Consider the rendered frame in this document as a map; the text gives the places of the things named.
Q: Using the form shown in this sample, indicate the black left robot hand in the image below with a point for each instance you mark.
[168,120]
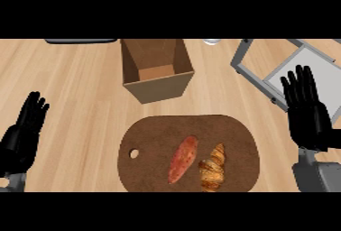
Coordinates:
[21,132]

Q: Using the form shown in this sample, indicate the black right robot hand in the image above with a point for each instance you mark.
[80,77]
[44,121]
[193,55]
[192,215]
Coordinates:
[307,117]

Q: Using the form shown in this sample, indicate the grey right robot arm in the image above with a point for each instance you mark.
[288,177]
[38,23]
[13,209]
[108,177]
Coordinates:
[316,171]

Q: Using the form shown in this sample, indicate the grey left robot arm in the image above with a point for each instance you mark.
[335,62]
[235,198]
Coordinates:
[12,181]

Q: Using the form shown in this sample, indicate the round brown cutting board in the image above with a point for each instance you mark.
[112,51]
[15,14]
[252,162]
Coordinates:
[187,154]

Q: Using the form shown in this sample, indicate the reddish sweet potato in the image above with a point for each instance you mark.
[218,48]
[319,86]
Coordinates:
[182,158]

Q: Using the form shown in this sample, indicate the open cardboard box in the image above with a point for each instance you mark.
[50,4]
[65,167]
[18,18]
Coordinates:
[156,71]

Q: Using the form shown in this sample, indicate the grey metal rack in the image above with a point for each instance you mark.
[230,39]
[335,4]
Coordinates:
[292,66]

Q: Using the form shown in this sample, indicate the golden croissant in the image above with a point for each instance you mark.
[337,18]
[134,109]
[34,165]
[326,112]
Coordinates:
[213,170]

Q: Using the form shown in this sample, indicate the pale grey round object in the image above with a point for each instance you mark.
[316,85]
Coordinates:
[211,41]

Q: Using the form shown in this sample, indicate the dark grey flat object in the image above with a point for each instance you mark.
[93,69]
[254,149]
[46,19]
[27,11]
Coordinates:
[80,40]

